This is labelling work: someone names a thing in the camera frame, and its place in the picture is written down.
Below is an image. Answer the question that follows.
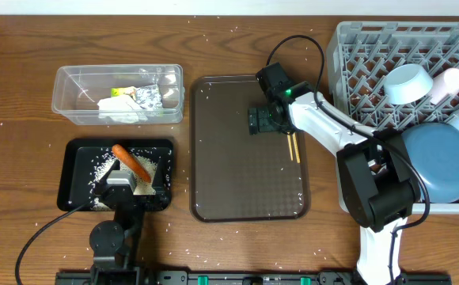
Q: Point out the pink plastic cup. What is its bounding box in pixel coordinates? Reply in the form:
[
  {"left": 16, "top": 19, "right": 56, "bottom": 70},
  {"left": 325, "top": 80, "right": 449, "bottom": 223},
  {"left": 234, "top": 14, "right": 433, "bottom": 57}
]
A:
[{"left": 427, "top": 68, "right": 459, "bottom": 105}]

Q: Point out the clear plastic bin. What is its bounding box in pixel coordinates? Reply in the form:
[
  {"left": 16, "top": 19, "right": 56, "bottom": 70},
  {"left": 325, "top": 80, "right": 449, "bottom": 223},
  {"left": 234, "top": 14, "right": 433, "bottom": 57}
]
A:
[{"left": 51, "top": 64, "right": 185, "bottom": 125}]

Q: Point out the silver foil snack wrapper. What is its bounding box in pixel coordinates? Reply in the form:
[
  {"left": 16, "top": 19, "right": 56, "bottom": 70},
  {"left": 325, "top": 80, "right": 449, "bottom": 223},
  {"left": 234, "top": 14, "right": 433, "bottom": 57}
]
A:
[{"left": 111, "top": 85, "right": 163, "bottom": 112}]

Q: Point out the light blue bowl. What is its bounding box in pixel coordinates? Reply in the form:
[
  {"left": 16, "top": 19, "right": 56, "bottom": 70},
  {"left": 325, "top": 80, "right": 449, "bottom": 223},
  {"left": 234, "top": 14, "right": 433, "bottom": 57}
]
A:
[{"left": 383, "top": 63, "right": 433, "bottom": 105}]

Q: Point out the black waste tray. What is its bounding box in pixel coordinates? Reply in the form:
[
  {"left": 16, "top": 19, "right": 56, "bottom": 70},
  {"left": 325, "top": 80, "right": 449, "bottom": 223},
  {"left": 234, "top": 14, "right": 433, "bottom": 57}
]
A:
[{"left": 57, "top": 138, "right": 174, "bottom": 211}]

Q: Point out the grey dishwasher rack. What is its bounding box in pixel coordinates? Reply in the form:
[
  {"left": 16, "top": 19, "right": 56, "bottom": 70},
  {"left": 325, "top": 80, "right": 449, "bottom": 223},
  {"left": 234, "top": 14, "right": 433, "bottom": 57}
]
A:
[{"left": 327, "top": 21, "right": 459, "bottom": 215}]

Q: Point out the white tissue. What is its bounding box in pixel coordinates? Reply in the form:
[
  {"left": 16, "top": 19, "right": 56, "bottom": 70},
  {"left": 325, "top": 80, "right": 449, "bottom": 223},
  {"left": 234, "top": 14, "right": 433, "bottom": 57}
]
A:
[{"left": 97, "top": 95, "right": 148, "bottom": 124}]

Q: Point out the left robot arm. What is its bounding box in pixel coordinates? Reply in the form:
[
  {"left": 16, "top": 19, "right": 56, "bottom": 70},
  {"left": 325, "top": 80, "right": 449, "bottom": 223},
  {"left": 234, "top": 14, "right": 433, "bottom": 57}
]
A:
[{"left": 89, "top": 158, "right": 172, "bottom": 285}]

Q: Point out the pile of rice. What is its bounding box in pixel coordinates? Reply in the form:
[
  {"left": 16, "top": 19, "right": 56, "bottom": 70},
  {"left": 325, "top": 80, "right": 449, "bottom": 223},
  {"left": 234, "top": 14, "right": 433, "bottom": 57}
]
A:
[{"left": 89, "top": 154, "right": 157, "bottom": 211}]

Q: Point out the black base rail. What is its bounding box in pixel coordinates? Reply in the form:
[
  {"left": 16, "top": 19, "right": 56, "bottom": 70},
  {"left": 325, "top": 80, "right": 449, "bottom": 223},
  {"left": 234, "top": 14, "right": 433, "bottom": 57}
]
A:
[{"left": 54, "top": 269, "right": 452, "bottom": 285}]

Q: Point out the orange carrot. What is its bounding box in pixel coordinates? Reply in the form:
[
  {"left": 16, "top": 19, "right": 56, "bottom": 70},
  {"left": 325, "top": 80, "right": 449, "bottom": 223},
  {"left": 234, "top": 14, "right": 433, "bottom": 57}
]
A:
[{"left": 112, "top": 144, "right": 152, "bottom": 183}]

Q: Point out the dark blue plate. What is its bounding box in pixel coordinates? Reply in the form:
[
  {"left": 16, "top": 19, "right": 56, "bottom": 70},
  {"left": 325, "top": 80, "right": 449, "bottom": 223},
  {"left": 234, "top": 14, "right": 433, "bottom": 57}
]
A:
[{"left": 402, "top": 123, "right": 459, "bottom": 203}]

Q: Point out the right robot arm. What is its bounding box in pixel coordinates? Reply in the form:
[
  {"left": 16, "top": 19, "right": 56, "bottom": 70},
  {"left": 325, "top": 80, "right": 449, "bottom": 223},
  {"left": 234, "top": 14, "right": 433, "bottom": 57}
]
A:
[{"left": 248, "top": 63, "right": 421, "bottom": 284}]

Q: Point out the dark brown serving tray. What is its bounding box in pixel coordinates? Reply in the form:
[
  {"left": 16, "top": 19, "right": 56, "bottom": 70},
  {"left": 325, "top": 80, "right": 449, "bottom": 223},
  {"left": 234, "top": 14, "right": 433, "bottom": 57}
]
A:
[{"left": 189, "top": 75, "right": 310, "bottom": 222}]

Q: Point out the wooden chopstick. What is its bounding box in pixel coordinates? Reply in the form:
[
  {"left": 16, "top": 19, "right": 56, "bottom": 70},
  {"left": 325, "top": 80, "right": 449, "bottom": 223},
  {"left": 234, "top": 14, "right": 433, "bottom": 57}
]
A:
[
  {"left": 287, "top": 134, "right": 294, "bottom": 161},
  {"left": 291, "top": 133, "right": 301, "bottom": 164}
]

